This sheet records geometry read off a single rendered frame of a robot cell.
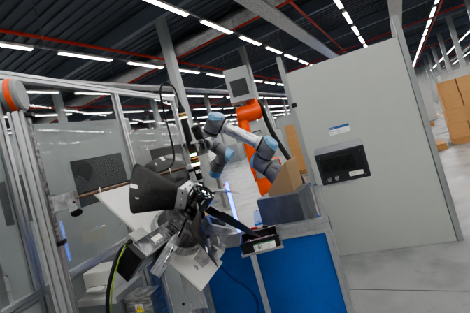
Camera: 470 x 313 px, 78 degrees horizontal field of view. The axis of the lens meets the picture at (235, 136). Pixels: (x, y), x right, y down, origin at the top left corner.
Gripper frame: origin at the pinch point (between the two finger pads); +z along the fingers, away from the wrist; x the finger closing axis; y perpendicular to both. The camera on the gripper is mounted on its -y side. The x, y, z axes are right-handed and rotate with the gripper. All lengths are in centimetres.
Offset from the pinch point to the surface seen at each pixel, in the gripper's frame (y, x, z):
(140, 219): 30.4, 27.2, 15.2
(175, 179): 16.6, 10.6, 2.6
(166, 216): 32.3, 13.4, 13.6
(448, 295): 146, -115, -100
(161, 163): 6.7, 18.4, -1.3
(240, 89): -95, 62, -374
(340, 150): 24, -72, -32
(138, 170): 7.7, 11.5, 28.2
